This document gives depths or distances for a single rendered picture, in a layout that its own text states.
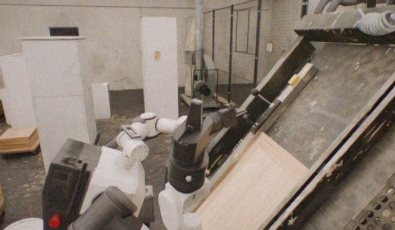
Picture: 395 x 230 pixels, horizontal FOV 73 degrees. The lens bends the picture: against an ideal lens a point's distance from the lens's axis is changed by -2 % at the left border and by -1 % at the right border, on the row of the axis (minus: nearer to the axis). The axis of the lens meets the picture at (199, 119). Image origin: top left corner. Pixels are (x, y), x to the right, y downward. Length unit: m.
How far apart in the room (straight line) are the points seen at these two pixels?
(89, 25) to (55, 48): 5.90
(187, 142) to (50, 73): 3.03
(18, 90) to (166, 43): 2.62
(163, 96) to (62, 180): 4.19
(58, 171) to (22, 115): 4.61
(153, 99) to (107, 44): 4.57
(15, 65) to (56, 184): 4.53
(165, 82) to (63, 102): 2.05
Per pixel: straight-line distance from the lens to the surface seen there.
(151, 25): 4.85
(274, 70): 1.54
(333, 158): 0.90
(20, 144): 4.86
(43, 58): 3.46
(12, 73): 5.40
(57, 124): 3.59
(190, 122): 0.54
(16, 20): 9.68
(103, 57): 9.27
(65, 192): 0.92
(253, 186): 1.15
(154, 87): 4.93
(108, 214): 0.75
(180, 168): 0.57
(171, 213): 0.65
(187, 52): 7.06
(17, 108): 5.47
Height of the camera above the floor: 1.77
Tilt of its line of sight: 18 degrees down
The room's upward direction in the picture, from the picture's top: straight up
